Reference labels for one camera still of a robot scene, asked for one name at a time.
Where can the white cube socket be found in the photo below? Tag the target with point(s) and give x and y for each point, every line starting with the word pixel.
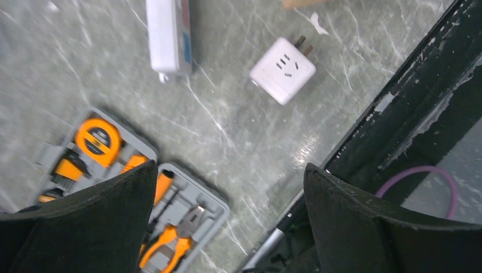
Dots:
pixel 283 70

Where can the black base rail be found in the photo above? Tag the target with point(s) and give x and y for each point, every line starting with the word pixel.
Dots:
pixel 417 146

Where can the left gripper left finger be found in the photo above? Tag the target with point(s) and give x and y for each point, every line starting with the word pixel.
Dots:
pixel 98 229

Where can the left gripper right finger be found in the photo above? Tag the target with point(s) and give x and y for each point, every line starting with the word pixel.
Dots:
pixel 355 231

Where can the grey tool tray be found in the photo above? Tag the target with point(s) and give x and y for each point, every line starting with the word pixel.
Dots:
pixel 186 212

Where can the white power strip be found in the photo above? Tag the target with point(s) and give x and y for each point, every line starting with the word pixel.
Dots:
pixel 169 38

